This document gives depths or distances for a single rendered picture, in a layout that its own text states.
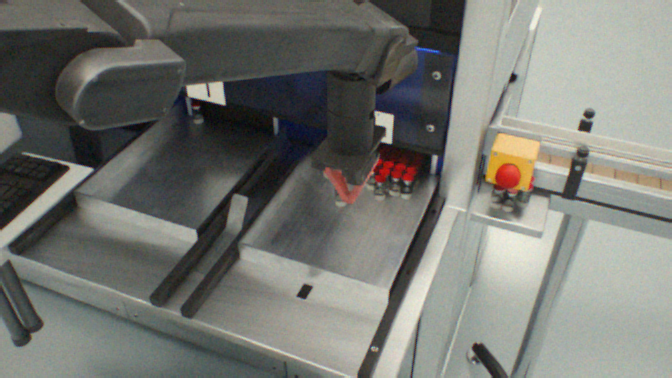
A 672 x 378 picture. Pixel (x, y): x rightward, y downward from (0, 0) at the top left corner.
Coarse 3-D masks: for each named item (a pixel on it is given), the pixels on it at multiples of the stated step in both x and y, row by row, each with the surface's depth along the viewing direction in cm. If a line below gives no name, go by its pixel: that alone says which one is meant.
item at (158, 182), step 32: (160, 128) 126; (192, 128) 128; (224, 128) 128; (128, 160) 119; (160, 160) 120; (192, 160) 120; (224, 160) 120; (256, 160) 114; (96, 192) 112; (128, 192) 112; (160, 192) 112; (192, 192) 112; (224, 192) 112; (160, 224) 102; (192, 224) 105
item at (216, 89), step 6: (204, 84) 114; (210, 84) 114; (216, 84) 113; (222, 84) 113; (192, 90) 116; (198, 90) 116; (204, 90) 115; (210, 90) 115; (216, 90) 114; (222, 90) 113; (192, 96) 117; (198, 96) 117; (204, 96) 116; (216, 96) 115; (222, 96) 114; (216, 102) 116; (222, 102) 115
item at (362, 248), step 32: (288, 192) 111; (320, 192) 112; (416, 192) 112; (256, 224) 101; (288, 224) 105; (320, 224) 105; (352, 224) 105; (384, 224) 105; (416, 224) 100; (256, 256) 97; (288, 256) 99; (320, 256) 99; (352, 256) 99; (384, 256) 99; (352, 288) 92; (384, 288) 89
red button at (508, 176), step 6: (498, 168) 98; (504, 168) 96; (510, 168) 96; (516, 168) 96; (498, 174) 97; (504, 174) 96; (510, 174) 96; (516, 174) 96; (498, 180) 97; (504, 180) 96; (510, 180) 96; (516, 180) 96; (504, 186) 97; (510, 186) 97
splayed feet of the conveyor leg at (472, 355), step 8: (480, 344) 181; (472, 352) 187; (480, 352) 178; (488, 352) 177; (472, 360) 185; (480, 360) 177; (488, 360) 174; (496, 360) 173; (488, 368) 172; (496, 368) 170; (496, 376) 168; (504, 376) 167
